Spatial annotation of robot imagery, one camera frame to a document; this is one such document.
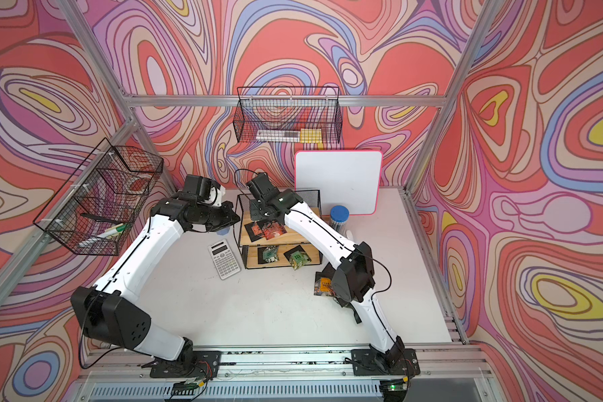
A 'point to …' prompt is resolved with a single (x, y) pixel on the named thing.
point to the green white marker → (110, 231)
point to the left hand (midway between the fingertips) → (242, 217)
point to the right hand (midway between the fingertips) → (261, 214)
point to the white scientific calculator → (224, 260)
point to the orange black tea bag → (323, 287)
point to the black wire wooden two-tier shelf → (270, 244)
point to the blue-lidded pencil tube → (339, 215)
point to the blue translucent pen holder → (223, 232)
